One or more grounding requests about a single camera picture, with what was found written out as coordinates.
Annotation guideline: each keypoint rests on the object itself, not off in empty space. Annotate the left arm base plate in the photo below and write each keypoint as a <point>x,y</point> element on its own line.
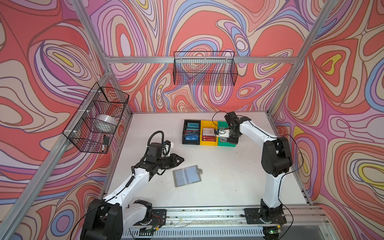
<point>156,219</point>

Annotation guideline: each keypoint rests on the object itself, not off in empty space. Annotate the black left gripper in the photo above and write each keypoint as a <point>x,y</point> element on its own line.
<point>173,163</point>

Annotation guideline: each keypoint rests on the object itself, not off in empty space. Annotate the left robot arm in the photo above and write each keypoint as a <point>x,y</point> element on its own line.
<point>108,218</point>

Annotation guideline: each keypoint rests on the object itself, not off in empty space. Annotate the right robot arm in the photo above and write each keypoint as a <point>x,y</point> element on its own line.
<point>276,161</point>

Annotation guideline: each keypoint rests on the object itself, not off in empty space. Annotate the green plastic bin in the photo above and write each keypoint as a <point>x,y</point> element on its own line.
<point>222,142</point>

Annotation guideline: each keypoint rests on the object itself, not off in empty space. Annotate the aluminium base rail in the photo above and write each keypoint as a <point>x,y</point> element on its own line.
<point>298,222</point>

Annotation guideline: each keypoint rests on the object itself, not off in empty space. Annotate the yellow plastic bin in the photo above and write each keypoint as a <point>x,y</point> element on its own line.
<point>208,129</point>

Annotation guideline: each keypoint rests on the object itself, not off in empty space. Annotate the wire basket on left wall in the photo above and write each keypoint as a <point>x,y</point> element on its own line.
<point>88,134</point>

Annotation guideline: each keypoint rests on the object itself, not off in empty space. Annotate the wire basket on back wall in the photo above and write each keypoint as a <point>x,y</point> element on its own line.
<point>205,68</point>

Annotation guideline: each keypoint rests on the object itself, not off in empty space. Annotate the red VIP card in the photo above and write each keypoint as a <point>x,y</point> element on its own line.
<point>209,138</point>

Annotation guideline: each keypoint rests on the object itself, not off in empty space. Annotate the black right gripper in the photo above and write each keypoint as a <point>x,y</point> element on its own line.
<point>235,141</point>

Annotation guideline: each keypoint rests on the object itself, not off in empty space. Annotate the white roll in basket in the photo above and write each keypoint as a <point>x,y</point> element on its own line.
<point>107,120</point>

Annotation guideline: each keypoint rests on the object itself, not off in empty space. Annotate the wire basket on wall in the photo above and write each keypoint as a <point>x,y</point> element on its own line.
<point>88,134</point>
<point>205,68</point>

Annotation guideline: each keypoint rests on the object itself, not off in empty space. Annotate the black plastic bin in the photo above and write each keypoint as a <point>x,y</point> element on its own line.
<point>191,127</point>

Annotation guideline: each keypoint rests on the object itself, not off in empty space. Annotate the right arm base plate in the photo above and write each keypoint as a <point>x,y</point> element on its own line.
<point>265,215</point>

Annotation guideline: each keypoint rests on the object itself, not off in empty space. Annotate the aluminium frame post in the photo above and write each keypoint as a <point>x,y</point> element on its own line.
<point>294,69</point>

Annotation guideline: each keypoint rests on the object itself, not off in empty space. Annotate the grey leather card holder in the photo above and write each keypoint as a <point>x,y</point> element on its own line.
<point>187,176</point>

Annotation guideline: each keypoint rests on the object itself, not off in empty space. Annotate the blue VIP card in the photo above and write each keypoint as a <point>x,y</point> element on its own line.
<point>192,137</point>

